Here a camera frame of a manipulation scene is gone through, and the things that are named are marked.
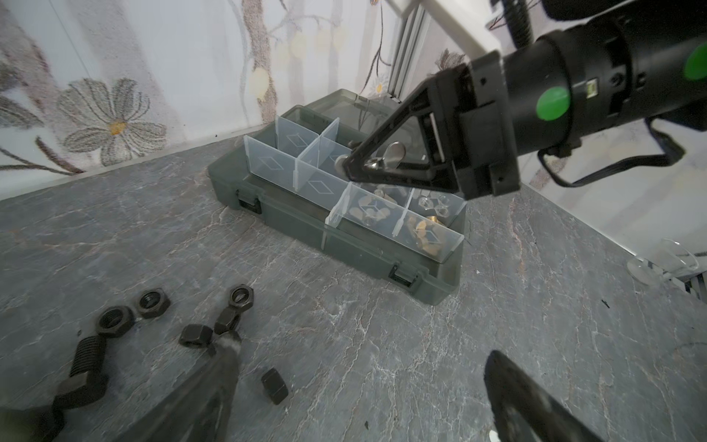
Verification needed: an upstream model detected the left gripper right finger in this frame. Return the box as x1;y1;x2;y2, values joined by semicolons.
484;350;601;442

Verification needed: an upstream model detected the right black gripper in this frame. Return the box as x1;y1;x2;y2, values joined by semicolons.
341;52;520;201

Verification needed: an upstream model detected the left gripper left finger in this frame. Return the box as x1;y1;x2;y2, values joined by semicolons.
116;331;242;441

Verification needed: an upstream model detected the brass wing nut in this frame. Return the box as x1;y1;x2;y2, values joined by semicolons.
348;193;397;228
405;215;447;258

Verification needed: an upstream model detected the silver hex nut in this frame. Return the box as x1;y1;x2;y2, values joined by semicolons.
417;193;450;218

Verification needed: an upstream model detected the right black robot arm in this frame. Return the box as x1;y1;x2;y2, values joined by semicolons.
342;1;706;200

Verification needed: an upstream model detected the silver wing nut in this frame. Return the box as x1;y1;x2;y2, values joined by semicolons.
334;141;406;177

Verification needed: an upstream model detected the black hex nut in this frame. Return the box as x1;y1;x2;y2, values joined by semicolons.
96;306;136;339
179;323;214;349
214;307;240;335
228;285;254;314
136;288;171;319

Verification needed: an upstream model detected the black hex bolt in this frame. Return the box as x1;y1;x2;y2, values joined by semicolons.
53;335;108;410
261;368;289;405

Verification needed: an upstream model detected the grey compartment organizer box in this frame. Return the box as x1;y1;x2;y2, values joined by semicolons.
208;90;466;305

